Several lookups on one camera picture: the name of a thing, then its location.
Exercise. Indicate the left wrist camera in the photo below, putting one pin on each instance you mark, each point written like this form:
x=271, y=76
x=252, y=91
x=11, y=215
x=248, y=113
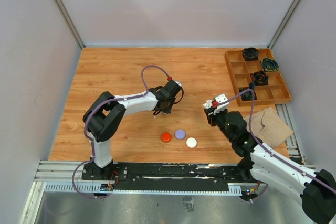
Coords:
x=171, y=81

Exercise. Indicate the dark blue rolled sock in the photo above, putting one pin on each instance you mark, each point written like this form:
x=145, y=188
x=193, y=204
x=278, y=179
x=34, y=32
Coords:
x=247, y=96

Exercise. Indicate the orange earbud charging case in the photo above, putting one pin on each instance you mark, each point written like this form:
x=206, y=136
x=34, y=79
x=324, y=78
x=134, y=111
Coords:
x=166, y=137

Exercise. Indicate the black orange rolled sock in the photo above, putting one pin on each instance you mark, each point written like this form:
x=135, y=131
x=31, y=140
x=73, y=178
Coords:
x=260, y=78

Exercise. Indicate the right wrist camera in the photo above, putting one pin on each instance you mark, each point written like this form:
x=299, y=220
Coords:
x=220, y=103

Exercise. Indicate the purple earbud charging case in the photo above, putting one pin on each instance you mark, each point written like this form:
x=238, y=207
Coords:
x=180, y=134

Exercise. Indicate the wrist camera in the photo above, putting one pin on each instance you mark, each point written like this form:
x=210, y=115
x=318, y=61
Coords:
x=220, y=103
x=171, y=81

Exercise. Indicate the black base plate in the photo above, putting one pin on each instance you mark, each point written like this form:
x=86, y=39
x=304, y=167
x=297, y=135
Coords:
x=167, y=177

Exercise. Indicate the wooden compartment tray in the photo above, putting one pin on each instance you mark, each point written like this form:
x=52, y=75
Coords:
x=257, y=69

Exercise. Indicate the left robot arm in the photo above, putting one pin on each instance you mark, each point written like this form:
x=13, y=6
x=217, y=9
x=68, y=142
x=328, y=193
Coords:
x=105, y=115

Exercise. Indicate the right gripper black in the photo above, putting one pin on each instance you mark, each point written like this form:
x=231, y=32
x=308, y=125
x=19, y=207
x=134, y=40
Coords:
x=211, y=117

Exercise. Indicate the white earbud charging case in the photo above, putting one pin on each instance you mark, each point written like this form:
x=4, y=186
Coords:
x=191, y=142

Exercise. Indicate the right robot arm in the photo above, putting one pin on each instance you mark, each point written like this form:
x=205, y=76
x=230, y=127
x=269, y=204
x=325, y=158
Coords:
x=313, y=191

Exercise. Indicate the dark green rolled sock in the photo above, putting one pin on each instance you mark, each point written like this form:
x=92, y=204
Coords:
x=269, y=65

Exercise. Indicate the beige cloth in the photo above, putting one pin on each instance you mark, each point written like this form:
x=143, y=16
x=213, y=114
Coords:
x=270, y=128

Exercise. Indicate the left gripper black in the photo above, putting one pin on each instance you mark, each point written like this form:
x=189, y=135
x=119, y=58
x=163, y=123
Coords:
x=167, y=110

